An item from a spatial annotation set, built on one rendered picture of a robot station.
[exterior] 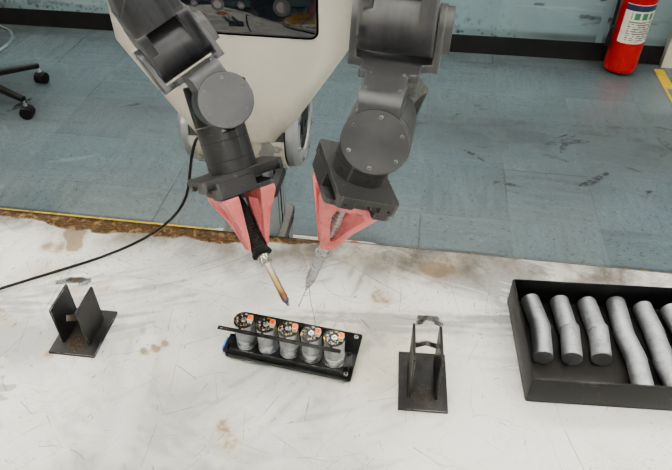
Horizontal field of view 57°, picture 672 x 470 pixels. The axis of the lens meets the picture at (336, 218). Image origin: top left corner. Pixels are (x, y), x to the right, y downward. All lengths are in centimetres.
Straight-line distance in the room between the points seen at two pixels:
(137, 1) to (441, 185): 178
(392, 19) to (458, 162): 195
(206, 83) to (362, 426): 41
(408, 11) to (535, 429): 48
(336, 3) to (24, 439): 68
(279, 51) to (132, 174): 158
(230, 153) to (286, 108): 32
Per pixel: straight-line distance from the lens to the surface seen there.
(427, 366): 79
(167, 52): 71
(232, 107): 64
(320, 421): 75
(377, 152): 50
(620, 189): 251
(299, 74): 98
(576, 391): 78
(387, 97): 49
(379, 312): 85
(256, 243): 75
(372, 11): 54
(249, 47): 98
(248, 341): 78
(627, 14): 320
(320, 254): 67
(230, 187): 71
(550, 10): 330
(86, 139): 275
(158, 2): 70
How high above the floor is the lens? 138
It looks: 40 degrees down
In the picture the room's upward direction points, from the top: straight up
